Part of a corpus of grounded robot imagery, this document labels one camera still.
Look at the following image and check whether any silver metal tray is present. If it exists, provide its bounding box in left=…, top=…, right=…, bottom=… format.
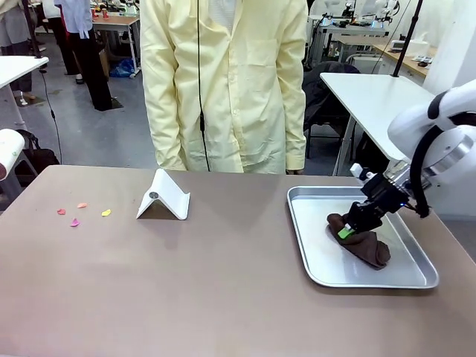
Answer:
left=286, top=185, right=440, bottom=289

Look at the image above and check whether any wooden top desk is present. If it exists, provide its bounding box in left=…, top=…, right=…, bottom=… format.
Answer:
left=91, top=13, right=142, bottom=71

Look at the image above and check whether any bystander in grey clothes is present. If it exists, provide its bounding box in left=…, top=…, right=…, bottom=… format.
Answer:
left=0, top=0, right=38, bottom=107

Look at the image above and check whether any black chair with jacket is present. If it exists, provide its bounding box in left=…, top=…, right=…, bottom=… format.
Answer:
left=301, top=61, right=361, bottom=160

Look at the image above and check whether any white folding stand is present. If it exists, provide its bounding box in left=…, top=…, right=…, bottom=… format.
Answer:
left=135, top=167, right=192, bottom=222

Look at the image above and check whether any person in yellow shirt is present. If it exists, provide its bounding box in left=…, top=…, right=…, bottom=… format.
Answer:
left=140, top=0, right=309, bottom=175

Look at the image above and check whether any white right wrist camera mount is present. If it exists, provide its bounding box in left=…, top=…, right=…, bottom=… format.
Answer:
left=349, top=163, right=374, bottom=183

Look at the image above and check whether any thin black hanging cord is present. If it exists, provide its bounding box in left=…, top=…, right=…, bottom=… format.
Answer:
left=196, top=0, right=211, bottom=173

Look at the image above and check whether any bystander in black trousers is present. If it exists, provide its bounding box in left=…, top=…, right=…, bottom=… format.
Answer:
left=59, top=0, right=117, bottom=112

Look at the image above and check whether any blue plastic bag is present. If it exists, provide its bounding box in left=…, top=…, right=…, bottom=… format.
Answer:
left=109, top=58, right=136, bottom=80

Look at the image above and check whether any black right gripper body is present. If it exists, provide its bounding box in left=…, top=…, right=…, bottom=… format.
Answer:
left=347, top=172, right=398, bottom=234

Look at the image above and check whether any black stand pole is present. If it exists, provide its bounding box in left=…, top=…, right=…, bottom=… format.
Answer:
left=22, top=0, right=42, bottom=60

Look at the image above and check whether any thin black floor cable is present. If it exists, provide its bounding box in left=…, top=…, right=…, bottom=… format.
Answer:
left=39, top=69, right=63, bottom=165

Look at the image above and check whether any pink handled lint roller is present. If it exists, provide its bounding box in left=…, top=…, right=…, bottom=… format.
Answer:
left=0, top=128, right=25, bottom=182

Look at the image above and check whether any small white table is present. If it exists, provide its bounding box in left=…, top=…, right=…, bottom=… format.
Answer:
left=0, top=55, right=50, bottom=127

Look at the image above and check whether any black bag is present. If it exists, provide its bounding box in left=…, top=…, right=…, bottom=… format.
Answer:
left=13, top=129, right=61, bottom=176

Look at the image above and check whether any dark brown cloth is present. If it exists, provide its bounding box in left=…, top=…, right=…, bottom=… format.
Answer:
left=326, top=212, right=391, bottom=271

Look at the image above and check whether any black tripod pole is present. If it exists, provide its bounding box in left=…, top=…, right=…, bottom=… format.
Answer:
left=393, top=0, right=425, bottom=78

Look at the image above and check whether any large white table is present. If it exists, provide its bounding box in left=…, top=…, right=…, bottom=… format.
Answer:
left=319, top=71, right=437, bottom=176

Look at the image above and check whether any wooden side counter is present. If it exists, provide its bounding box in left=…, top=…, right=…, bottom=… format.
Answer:
left=371, top=42, right=438, bottom=79

